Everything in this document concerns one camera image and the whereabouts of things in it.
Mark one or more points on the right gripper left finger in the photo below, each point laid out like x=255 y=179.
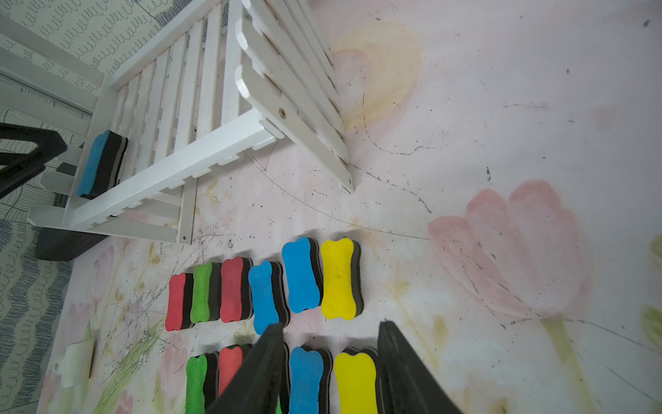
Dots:
x=256 y=386

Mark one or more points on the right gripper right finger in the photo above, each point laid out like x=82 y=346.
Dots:
x=406 y=385

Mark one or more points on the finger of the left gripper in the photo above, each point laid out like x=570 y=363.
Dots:
x=19 y=168

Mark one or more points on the shelf red eraser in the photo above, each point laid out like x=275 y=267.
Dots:
x=236 y=303
x=180 y=291
x=229 y=362

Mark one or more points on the shelf green eraser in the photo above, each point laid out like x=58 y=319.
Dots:
x=283 y=405
x=206 y=297
x=201 y=382

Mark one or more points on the shelf yellow eraser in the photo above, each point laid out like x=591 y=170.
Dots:
x=341 y=279
x=356 y=375

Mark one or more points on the shelf blue eraser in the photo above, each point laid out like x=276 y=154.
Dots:
x=310 y=370
x=267 y=288
x=103 y=165

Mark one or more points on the white wooden slatted shelf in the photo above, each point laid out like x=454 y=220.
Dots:
x=221 y=78

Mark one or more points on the small white object on mat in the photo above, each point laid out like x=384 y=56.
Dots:
x=74 y=366

